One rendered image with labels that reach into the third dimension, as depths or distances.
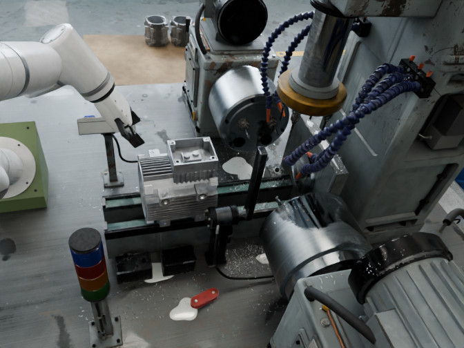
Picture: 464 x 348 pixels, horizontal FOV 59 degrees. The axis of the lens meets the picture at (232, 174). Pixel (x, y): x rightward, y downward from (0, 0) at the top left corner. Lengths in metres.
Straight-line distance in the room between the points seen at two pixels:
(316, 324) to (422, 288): 0.22
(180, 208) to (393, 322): 0.64
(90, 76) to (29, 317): 0.66
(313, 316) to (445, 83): 0.59
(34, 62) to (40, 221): 0.76
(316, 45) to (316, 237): 0.44
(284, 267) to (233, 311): 0.29
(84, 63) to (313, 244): 0.64
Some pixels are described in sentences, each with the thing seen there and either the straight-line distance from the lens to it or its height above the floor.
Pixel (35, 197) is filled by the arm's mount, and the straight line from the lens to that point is 1.43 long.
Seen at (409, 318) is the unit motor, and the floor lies 1.32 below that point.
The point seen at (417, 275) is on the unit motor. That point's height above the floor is 1.35.
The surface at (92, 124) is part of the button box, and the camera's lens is 1.32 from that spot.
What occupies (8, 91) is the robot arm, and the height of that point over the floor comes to 1.50.
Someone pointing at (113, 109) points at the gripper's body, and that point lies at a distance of 1.01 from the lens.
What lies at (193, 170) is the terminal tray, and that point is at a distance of 1.09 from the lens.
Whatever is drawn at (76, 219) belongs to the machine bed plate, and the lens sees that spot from 1.41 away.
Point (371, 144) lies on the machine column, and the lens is 1.22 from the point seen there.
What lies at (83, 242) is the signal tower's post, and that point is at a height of 1.22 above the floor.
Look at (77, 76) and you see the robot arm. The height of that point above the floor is 1.37.
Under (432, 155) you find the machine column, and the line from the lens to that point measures 1.25.
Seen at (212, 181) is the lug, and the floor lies 1.08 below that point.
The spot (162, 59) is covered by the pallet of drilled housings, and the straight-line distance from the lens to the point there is 3.50.
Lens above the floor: 1.88
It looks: 44 degrees down
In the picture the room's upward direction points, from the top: 10 degrees clockwise
